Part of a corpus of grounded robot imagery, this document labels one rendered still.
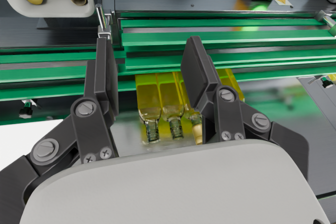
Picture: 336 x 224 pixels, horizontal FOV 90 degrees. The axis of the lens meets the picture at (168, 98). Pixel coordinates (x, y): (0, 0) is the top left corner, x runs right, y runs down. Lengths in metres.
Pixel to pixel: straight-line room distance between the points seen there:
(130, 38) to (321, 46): 0.63
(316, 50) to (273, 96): 0.22
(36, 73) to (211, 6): 0.46
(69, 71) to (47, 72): 0.05
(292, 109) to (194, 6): 0.57
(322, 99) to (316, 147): 2.88
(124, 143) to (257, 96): 0.55
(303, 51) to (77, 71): 0.67
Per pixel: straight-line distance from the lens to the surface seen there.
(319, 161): 0.79
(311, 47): 0.75
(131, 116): 0.56
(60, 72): 0.49
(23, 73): 0.53
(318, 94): 3.69
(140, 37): 0.39
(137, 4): 0.46
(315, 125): 0.86
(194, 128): 0.42
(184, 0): 0.50
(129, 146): 0.53
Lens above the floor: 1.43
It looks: 30 degrees down
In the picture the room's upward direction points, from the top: 168 degrees clockwise
